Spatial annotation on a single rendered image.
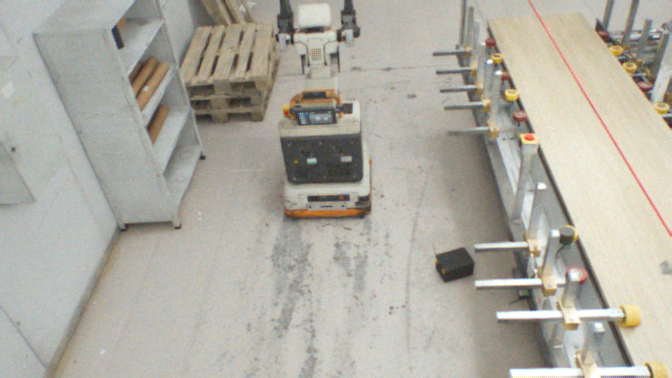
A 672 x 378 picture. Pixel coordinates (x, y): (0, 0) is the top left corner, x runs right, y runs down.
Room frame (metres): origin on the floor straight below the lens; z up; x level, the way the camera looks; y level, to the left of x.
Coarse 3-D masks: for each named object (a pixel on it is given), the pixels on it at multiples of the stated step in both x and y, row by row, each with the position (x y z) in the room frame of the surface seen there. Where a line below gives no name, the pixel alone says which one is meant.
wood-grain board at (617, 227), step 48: (528, 48) 3.61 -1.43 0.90; (576, 48) 3.53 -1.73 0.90; (528, 96) 2.98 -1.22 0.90; (576, 96) 2.92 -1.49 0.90; (624, 96) 2.86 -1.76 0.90; (576, 144) 2.44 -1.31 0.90; (624, 144) 2.39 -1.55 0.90; (576, 192) 2.05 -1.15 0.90; (624, 192) 2.02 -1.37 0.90; (624, 240) 1.71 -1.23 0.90; (624, 288) 1.45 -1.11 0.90; (624, 336) 1.22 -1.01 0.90
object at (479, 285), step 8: (496, 280) 1.59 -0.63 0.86; (504, 280) 1.58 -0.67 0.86; (512, 280) 1.58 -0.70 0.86; (520, 280) 1.58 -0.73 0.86; (528, 280) 1.57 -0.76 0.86; (536, 280) 1.57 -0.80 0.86; (560, 280) 1.55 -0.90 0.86; (480, 288) 1.57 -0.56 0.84; (488, 288) 1.57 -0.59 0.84; (496, 288) 1.56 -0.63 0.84; (504, 288) 1.56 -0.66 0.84; (512, 288) 1.56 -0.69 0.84; (520, 288) 1.55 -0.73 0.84; (528, 288) 1.55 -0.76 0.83
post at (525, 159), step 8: (528, 160) 2.09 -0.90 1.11; (520, 168) 2.11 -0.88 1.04; (528, 168) 2.09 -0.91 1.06; (520, 176) 2.09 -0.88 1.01; (520, 184) 2.09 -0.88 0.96; (520, 192) 2.09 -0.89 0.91; (520, 200) 2.09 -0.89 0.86; (520, 208) 2.09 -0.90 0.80; (512, 216) 2.11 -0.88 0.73; (520, 216) 2.09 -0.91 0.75
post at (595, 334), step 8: (592, 328) 1.10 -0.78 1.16; (600, 328) 1.09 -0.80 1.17; (592, 336) 1.08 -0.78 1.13; (600, 336) 1.08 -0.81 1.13; (584, 344) 1.11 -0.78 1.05; (592, 344) 1.08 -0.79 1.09; (584, 352) 1.10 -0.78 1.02; (592, 352) 1.08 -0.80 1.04; (584, 360) 1.08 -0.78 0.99; (592, 360) 1.08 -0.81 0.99
